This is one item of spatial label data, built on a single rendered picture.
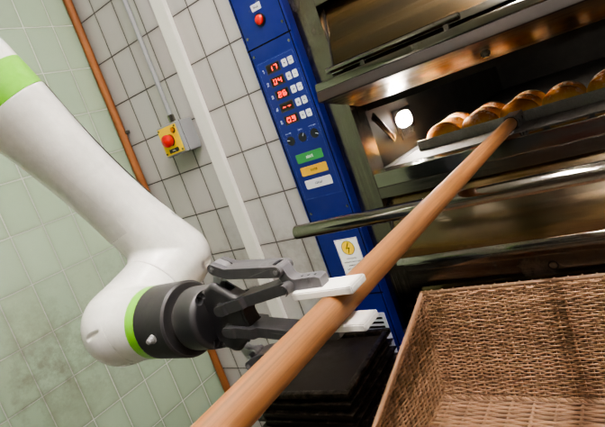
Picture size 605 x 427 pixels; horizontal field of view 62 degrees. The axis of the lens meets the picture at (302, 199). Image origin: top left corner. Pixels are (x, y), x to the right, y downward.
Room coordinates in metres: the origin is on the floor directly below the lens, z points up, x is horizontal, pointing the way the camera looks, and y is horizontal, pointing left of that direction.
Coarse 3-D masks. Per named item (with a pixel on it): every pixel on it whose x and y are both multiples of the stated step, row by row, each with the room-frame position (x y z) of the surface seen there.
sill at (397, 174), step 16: (544, 128) 1.09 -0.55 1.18; (560, 128) 1.05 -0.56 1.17; (576, 128) 1.03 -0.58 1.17; (592, 128) 1.01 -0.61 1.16; (512, 144) 1.11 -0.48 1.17; (528, 144) 1.09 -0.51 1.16; (544, 144) 1.07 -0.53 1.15; (560, 144) 1.05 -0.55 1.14; (416, 160) 1.29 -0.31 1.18; (432, 160) 1.22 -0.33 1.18; (448, 160) 1.20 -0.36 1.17; (384, 176) 1.30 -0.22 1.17; (400, 176) 1.28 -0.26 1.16; (416, 176) 1.25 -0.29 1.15
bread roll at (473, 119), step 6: (474, 114) 1.36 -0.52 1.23; (480, 114) 1.35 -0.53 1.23; (486, 114) 1.35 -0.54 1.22; (492, 114) 1.34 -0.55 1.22; (468, 120) 1.37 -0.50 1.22; (474, 120) 1.36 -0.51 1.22; (480, 120) 1.35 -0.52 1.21; (486, 120) 1.34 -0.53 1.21; (462, 126) 1.39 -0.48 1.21; (468, 126) 1.37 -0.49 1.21
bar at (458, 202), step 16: (528, 176) 0.76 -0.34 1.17; (544, 176) 0.74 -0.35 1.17; (560, 176) 0.73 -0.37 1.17; (576, 176) 0.71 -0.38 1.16; (592, 176) 0.70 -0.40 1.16; (464, 192) 0.82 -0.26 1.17; (480, 192) 0.80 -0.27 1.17; (496, 192) 0.78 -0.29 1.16; (512, 192) 0.77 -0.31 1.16; (528, 192) 0.76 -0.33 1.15; (544, 192) 0.75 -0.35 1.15; (384, 208) 0.91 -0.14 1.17; (400, 208) 0.89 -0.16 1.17; (448, 208) 0.83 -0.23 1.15; (304, 224) 1.02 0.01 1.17; (320, 224) 0.99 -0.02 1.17; (336, 224) 0.97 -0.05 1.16; (352, 224) 0.95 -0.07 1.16; (368, 224) 0.93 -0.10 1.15
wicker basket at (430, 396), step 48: (480, 288) 1.17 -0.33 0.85; (528, 288) 1.11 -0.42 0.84; (576, 288) 1.05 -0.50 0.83; (432, 336) 1.24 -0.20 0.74; (480, 336) 1.17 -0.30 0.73; (528, 336) 1.10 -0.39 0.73; (576, 336) 1.04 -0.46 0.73; (384, 384) 1.04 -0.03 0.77; (432, 384) 1.18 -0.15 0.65; (480, 384) 1.16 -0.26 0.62; (528, 384) 1.09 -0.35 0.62
